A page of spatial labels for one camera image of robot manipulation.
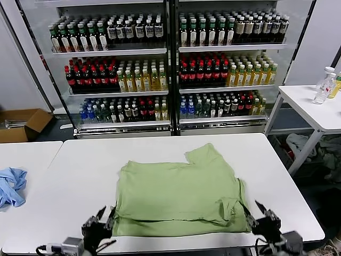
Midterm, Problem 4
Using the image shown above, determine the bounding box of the glass door black frame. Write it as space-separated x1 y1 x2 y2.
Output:
263 0 318 134
15 0 78 135

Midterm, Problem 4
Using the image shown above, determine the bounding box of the green cap white label bottle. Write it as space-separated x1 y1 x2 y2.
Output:
96 22 109 51
87 22 100 51
226 18 236 45
198 18 208 46
188 19 198 46
59 24 71 52
77 23 90 52
217 18 227 46
178 19 189 46
67 23 80 52
207 18 217 46
49 25 62 53

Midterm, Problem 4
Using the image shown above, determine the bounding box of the beige sneaker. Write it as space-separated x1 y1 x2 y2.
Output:
315 238 341 256

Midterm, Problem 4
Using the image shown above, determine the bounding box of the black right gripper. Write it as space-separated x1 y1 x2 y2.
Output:
243 200 282 244

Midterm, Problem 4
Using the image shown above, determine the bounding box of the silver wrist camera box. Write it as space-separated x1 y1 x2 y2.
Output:
281 230 304 253
61 236 84 253

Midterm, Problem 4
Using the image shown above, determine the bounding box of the white side table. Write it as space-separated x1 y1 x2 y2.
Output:
263 84 341 177

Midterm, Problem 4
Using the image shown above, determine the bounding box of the white drinks display rack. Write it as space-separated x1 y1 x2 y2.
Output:
47 0 173 139
172 0 291 137

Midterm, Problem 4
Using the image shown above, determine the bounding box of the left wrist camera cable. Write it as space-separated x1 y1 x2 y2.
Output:
36 243 63 255

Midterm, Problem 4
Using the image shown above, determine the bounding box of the dark drink bottle navy label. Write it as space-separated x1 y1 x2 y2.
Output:
107 21 117 43
253 16 263 43
271 15 281 43
262 16 272 43
124 20 135 43
280 15 290 43
134 19 145 43
154 18 164 42
144 19 155 42
116 20 126 43

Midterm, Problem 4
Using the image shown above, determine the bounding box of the clear bottle white cap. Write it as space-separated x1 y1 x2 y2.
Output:
316 66 336 91

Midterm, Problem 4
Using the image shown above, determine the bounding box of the grey green clothes pile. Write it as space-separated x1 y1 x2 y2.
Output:
318 134 341 183

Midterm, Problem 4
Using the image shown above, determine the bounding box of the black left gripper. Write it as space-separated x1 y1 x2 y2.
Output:
82 205 117 256

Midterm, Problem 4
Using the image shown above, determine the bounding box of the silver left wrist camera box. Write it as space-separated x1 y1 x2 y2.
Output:
61 236 84 253

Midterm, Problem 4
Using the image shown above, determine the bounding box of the clear bottle red label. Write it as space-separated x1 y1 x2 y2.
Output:
312 73 337 105

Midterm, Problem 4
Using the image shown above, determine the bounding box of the light green shirt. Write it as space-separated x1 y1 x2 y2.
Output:
111 143 253 238

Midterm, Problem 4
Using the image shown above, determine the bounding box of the white crumpled cloth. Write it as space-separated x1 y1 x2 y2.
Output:
285 133 319 164

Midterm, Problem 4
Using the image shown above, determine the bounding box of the brown cardboard box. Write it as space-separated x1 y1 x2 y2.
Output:
0 108 54 143

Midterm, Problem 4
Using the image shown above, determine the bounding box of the light blue crumpled cloth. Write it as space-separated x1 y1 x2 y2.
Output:
0 167 28 209

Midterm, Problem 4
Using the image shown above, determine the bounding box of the dark drink bottle beige label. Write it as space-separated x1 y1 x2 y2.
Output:
236 16 246 45
245 16 255 44

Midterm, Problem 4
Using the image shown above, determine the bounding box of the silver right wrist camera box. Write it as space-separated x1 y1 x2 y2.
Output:
281 230 304 253

